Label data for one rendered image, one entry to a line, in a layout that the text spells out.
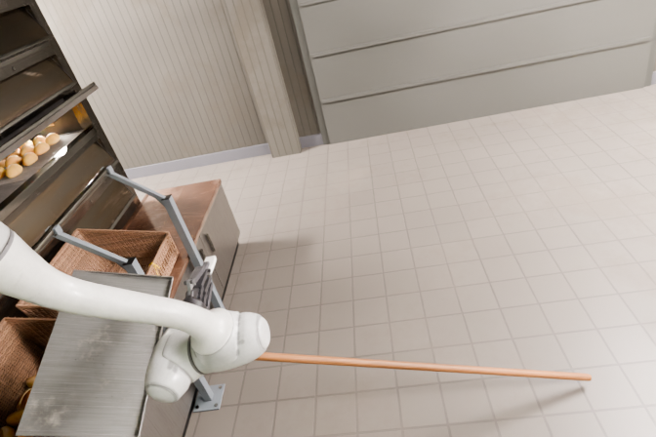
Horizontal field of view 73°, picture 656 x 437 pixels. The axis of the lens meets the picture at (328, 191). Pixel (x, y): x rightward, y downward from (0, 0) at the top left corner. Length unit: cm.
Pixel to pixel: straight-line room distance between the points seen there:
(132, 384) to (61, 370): 23
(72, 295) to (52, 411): 92
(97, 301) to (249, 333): 30
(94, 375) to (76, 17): 361
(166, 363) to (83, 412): 73
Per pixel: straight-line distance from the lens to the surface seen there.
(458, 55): 437
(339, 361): 181
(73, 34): 489
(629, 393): 243
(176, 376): 107
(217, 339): 98
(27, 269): 87
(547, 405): 232
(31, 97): 270
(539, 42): 457
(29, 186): 254
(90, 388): 179
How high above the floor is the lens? 195
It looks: 31 degrees down
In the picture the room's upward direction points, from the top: 14 degrees counter-clockwise
